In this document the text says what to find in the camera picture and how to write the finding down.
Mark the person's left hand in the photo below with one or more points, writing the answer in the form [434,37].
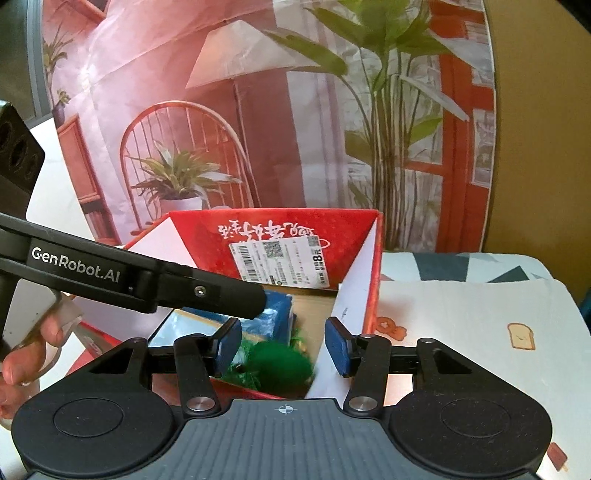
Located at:
[16,364]

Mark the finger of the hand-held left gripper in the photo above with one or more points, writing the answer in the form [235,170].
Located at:
[217,295]

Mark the blue plastic packet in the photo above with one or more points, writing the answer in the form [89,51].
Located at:
[277,309]

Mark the white barcode label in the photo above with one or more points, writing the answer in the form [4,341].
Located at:
[281,261]

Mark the red cardboard box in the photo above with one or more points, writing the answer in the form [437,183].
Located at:
[277,230]

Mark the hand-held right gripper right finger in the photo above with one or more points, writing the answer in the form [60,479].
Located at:
[338,347]

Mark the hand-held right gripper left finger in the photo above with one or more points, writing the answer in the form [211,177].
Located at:
[227,345]

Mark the green plush ball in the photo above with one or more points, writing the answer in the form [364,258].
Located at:
[279,364]

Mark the wall poster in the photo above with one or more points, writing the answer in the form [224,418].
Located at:
[286,115]

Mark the white toast print mat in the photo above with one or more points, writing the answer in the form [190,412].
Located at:
[480,314]

